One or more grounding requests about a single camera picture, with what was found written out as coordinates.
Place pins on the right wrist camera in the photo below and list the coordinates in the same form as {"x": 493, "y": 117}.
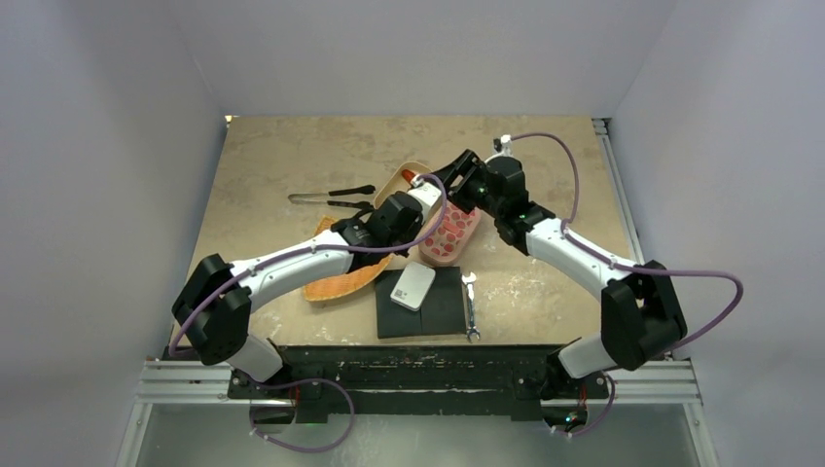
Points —
{"x": 501, "y": 147}

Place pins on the right black foam block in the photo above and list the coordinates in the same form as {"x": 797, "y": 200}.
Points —
{"x": 443, "y": 308}

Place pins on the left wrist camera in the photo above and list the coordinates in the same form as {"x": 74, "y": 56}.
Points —
{"x": 426, "y": 193}

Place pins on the cream lunch box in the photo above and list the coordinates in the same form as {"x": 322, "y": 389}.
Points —
{"x": 396, "y": 182}

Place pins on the pink lunch box lid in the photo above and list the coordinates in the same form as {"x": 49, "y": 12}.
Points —
{"x": 453, "y": 214}

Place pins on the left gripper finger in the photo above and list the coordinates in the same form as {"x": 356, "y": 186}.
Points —
{"x": 322, "y": 199}
{"x": 362, "y": 190}

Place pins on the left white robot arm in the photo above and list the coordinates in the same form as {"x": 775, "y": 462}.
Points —
{"x": 214, "y": 308}

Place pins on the silver open-end wrench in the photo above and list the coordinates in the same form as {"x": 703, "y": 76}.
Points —
{"x": 472, "y": 333}

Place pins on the black foam block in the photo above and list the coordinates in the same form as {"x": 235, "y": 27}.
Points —
{"x": 443, "y": 308}
{"x": 393, "y": 320}

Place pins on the left black foam block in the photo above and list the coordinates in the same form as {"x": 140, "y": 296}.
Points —
{"x": 393, "y": 320}

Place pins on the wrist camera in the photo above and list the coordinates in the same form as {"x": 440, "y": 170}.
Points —
{"x": 426, "y": 193}
{"x": 501, "y": 147}

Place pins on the white power bank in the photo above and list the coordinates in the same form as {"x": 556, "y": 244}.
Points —
{"x": 412, "y": 286}

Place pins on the woven bamboo basket tray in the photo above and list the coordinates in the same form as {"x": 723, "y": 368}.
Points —
{"x": 339, "y": 286}

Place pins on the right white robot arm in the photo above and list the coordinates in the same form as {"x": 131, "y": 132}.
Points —
{"x": 640, "y": 315}

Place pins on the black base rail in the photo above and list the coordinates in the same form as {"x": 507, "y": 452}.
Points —
{"x": 515, "y": 381}

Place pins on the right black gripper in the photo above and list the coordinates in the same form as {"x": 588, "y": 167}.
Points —
{"x": 470, "y": 166}

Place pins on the pink lunch box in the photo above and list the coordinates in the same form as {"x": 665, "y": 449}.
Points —
{"x": 444, "y": 247}

